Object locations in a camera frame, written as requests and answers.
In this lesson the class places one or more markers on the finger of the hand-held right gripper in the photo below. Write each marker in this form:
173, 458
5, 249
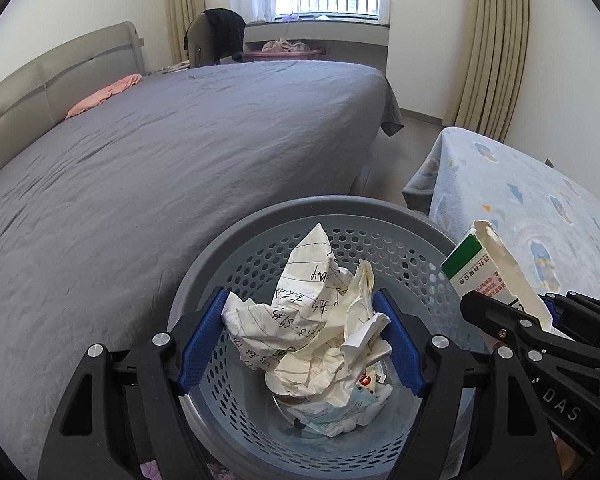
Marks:
490, 312
590, 317

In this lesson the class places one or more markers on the lined paper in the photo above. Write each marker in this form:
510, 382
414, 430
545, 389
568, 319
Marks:
310, 320

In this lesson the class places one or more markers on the pink cloth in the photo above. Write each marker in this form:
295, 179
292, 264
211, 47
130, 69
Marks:
105, 95

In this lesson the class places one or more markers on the beige clothes pile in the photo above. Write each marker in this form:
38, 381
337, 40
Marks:
282, 46

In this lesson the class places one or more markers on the purple fluffy rug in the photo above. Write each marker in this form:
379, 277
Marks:
150, 472

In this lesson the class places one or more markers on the light blue wet wipes packet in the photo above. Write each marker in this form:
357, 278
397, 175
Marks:
325, 412

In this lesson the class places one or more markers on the bed with grey sheet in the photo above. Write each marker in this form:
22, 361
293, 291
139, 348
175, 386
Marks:
155, 170

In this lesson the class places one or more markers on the grey bed headboard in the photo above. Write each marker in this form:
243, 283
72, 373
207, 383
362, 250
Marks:
45, 75

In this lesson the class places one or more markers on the black jacket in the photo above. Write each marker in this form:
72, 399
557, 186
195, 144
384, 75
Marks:
225, 32

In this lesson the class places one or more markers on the brown chair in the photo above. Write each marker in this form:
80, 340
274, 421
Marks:
197, 45

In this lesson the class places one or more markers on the grey window ledge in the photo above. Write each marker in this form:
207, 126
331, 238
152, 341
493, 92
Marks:
350, 37

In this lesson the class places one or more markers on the green and white carton box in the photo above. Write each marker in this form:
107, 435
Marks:
480, 270

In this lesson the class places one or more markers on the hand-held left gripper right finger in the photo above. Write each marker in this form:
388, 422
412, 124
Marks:
402, 350

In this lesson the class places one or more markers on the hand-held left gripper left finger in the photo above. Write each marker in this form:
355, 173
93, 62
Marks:
200, 345

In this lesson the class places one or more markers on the beige curtain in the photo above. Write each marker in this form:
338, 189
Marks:
490, 45
182, 10

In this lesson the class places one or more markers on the pink plastic basin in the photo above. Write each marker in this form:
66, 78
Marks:
280, 56

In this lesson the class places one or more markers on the light blue printed blanket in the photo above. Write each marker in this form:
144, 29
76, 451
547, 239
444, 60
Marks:
540, 210

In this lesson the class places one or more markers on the grey perforated plastic basket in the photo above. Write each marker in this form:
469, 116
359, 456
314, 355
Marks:
280, 220

